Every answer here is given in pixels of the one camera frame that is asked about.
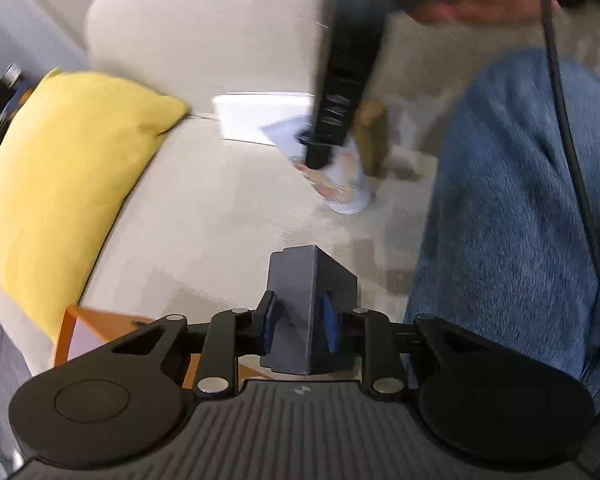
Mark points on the person's leg in blue jeans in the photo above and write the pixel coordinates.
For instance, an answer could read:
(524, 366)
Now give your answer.
(505, 210)

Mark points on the dark grey box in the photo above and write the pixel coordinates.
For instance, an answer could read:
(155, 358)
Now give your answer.
(300, 285)

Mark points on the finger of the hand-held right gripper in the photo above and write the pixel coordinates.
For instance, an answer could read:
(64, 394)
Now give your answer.
(316, 155)

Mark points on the white paper sheet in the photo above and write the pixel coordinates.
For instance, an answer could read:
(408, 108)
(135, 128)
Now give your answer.
(250, 110)

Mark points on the white lotion tube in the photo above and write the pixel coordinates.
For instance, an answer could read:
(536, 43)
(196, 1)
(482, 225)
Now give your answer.
(347, 185)

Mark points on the yellow pillow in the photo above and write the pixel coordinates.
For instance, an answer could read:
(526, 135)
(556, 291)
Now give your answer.
(65, 185)

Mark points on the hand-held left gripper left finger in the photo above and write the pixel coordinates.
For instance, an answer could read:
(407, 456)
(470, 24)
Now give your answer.
(269, 322)

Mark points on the orange storage box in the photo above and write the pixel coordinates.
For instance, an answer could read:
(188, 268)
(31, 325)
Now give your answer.
(105, 317)

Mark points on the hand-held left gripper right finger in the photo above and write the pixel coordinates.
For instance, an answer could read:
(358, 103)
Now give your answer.
(330, 322)

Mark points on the gold cube box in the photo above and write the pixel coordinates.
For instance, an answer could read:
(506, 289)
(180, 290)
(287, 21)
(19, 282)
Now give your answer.
(372, 135)

